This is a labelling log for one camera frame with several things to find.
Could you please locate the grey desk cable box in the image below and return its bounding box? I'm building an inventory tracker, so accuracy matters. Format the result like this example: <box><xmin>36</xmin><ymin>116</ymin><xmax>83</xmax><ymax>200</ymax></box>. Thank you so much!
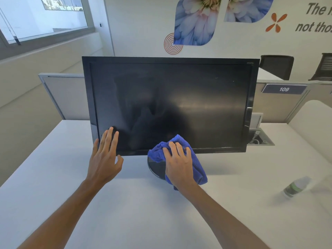
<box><xmin>248</xmin><ymin>112</ymin><xmax>275</xmax><ymax>146</ymax></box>

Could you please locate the person's left forearm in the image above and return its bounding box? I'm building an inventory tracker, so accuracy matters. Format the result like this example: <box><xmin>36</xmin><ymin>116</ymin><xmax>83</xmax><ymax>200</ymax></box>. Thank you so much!
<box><xmin>17</xmin><ymin>180</ymin><xmax>104</xmax><ymax>249</ymax></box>

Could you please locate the black slatted office chair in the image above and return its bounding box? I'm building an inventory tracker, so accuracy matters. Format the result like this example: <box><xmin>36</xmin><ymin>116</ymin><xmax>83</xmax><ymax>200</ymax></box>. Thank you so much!
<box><xmin>308</xmin><ymin>53</ymin><xmax>332</xmax><ymax>81</ymax></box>

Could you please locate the grey framed window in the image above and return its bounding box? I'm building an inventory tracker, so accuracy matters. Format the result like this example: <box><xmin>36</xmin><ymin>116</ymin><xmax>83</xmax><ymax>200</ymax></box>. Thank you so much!
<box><xmin>0</xmin><ymin>0</ymin><xmax>96</xmax><ymax>60</ymax></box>

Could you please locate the frosted desk divider panel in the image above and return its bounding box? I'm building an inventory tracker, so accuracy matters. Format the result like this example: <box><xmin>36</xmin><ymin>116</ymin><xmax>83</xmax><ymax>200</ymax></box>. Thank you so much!
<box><xmin>288</xmin><ymin>100</ymin><xmax>332</xmax><ymax>164</ymax></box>

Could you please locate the black acer monitor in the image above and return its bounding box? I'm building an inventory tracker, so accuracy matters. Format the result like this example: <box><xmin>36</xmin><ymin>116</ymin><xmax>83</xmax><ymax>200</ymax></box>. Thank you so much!
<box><xmin>82</xmin><ymin>56</ymin><xmax>260</xmax><ymax>181</ymax></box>

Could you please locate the blue number sign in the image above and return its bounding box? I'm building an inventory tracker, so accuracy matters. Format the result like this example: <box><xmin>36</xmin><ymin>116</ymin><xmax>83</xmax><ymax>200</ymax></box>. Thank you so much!
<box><xmin>261</xmin><ymin>84</ymin><xmax>308</xmax><ymax>95</ymax></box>

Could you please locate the grey side partition panel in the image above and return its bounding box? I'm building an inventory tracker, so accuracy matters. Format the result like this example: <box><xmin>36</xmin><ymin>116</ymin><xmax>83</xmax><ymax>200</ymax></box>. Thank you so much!
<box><xmin>38</xmin><ymin>73</ymin><xmax>90</xmax><ymax>120</ymax></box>

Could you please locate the blue flower wall decal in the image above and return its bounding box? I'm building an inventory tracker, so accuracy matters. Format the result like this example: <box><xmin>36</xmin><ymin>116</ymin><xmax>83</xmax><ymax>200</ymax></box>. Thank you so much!
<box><xmin>173</xmin><ymin>0</ymin><xmax>222</xmax><ymax>46</ymax></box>

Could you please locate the black mesh office chair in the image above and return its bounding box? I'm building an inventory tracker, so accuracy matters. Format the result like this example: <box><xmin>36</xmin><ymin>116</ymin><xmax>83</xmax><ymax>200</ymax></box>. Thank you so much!
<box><xmin>259</xmin><ymin>55</ymin><xmax>295</xmax><ymax>81</ymax></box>

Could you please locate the person's right hand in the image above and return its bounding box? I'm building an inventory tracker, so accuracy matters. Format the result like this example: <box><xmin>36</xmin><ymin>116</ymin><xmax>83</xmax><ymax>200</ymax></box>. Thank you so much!
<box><xmin>162</xmin><ymin>141</ymin><xmax>199</xmax><ymax>191</ymax></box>

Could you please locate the beige cubicle partition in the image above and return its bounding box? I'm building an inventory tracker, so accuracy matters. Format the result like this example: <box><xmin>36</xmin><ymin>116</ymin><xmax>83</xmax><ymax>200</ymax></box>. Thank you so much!
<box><xmin>286</xmin><ymin>81</ymin><xmax>332</xmax><ymax>123</ymax></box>
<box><xmin>253</xmin><ymin>80</ymin><xmax>316</xmax><ymax>124</ymax></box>

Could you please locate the blind pull wand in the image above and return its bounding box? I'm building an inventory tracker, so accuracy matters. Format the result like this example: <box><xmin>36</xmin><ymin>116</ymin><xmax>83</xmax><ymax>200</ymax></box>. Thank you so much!
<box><xmin>0</xmin><ymin>10</ymin><xmax>21</xmax><ymax>46</ymax></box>

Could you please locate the blue microfiber cloth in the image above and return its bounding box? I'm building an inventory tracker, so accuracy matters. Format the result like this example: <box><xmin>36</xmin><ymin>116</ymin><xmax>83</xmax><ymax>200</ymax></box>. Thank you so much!
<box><xmin>147</xmin><ymin>134</ymin><xmax>208</xmax><ymax>191</ymax></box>

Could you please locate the person's right forearm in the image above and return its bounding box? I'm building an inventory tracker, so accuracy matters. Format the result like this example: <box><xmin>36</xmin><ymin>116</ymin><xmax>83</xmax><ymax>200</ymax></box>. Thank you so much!
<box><xmin>179</xmin><ymin>184</ymin><xmax>270</xmax><ymax>249</ymax></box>

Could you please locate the person's left hand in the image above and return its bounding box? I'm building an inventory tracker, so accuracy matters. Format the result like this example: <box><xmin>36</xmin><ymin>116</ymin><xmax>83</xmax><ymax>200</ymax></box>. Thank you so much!
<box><xmin>85</xmin><ymin>127</ymin><xmax>124</xmax><ymax>186</ymax></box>

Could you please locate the small white spray bottle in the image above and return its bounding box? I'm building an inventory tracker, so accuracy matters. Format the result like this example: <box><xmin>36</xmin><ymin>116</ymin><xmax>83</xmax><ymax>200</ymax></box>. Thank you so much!
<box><xmin>282</xmin><ymin>176</ymin><xmax>312</xmax><ymax>199</ymax></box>

